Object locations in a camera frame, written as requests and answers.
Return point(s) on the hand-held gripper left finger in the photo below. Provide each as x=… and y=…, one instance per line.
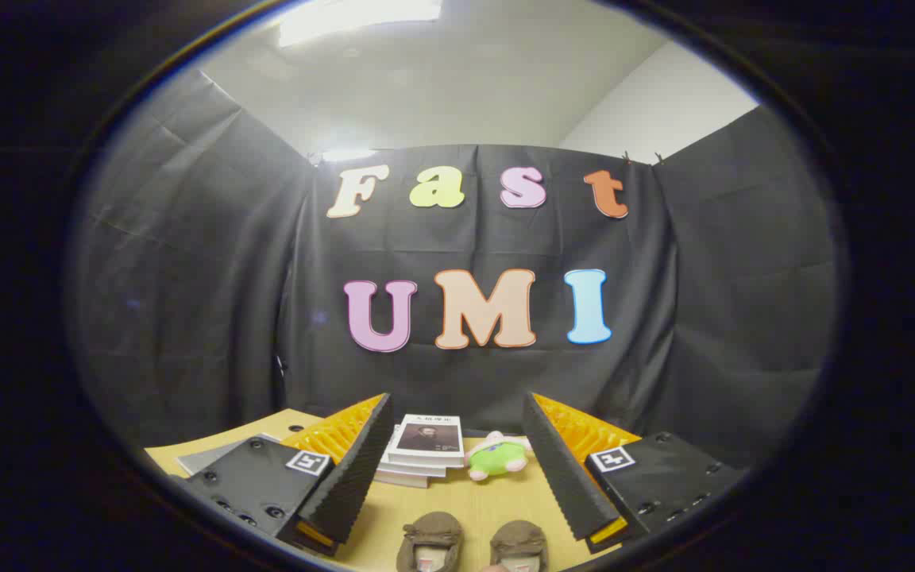
x=354, y=485

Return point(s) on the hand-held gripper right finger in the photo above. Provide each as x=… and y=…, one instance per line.
x=569, y=485

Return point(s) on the brown fuzzy shoe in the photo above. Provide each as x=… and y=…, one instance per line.
x=519, y=536
x=434, y=528

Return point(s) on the grey fabric storage box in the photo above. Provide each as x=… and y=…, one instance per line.
x=219, y=457

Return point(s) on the beige thick book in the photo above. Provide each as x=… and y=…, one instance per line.
x=398, y=479

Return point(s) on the white patterned book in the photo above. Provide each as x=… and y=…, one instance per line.
x=418, y=470

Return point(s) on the green and pink plush toy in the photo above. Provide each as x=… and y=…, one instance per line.
x=497, y=461

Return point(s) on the white portrait cover book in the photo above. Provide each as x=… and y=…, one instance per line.
x=430, y=437

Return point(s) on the black backdrop cloth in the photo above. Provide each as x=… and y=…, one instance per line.
x=227, y=278

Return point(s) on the ceiling light panel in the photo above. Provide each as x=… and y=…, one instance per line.
x=354, y=20

